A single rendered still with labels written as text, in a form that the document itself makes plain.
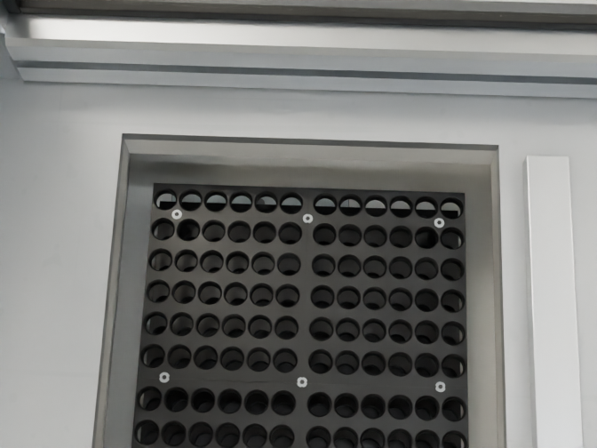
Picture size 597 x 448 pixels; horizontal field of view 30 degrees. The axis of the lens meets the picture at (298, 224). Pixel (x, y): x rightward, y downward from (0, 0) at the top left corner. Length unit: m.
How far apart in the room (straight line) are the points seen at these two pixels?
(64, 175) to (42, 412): 0.12
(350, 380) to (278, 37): 0.18
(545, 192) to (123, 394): 0.27
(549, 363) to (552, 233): 0.07
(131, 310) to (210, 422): 0.12
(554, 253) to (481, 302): 0.12
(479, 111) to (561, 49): 0.06
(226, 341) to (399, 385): 0.10
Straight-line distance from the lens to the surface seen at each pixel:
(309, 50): 0.57
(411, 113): 0.60
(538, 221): 0.58
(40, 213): 0.59
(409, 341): 0.61
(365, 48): 0.57
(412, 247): 0.62
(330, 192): 0.63
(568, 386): 0.56
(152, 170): 0.71
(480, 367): 0.67
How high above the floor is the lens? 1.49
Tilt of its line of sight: 70 degrees down
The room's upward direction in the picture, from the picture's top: 1 degrees counter-clockwise
